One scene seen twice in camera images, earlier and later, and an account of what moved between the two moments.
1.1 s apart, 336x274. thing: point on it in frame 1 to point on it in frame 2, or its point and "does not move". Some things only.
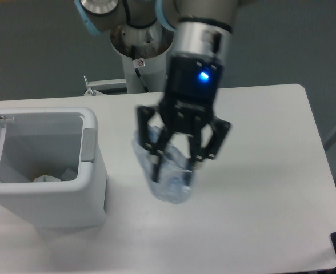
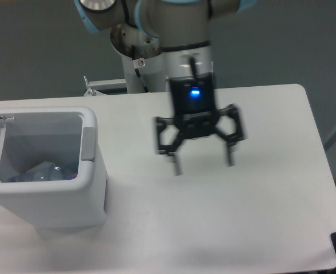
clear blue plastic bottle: [170, 172] to [45, 171]
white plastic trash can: [50, 177] does not move
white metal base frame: [94, 87] does not move
